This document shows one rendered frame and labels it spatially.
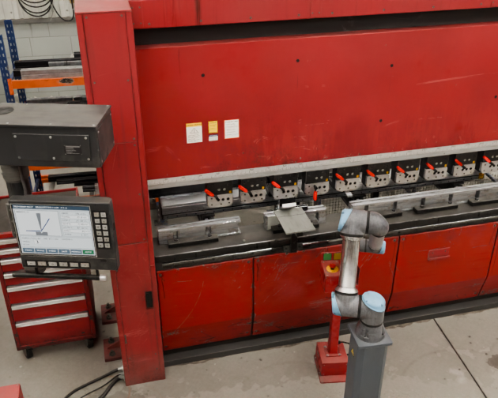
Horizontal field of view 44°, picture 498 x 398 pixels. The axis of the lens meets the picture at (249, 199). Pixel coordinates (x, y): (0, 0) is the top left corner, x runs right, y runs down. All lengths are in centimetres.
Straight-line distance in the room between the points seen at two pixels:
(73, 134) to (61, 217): 40
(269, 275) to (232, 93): 119
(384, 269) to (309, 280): 52
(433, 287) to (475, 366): 57
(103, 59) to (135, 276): 125
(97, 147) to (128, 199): 71
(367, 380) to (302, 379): 79
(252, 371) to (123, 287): 107
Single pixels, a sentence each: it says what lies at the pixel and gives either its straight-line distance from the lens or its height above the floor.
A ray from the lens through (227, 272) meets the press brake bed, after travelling 378.
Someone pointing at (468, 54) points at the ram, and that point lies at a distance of 387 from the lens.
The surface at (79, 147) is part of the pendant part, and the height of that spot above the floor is 185.
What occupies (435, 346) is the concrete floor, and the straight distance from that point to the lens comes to 447.
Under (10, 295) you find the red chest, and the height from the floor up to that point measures 56.
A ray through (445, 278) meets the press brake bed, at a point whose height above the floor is 36.
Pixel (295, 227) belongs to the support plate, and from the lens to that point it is 363.
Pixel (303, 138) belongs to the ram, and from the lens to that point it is 359.
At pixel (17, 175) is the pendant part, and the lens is 294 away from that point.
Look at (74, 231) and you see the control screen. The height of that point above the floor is 145.
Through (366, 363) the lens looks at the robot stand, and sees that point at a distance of 330.
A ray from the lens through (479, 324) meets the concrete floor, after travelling 474.
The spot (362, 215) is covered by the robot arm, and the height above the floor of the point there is 137.
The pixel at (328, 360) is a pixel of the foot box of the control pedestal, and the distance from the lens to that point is 405.
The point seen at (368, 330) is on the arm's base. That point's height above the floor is 84.
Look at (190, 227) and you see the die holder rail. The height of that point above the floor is 97.
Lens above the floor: 292
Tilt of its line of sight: 29 degrees down
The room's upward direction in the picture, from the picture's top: straight up
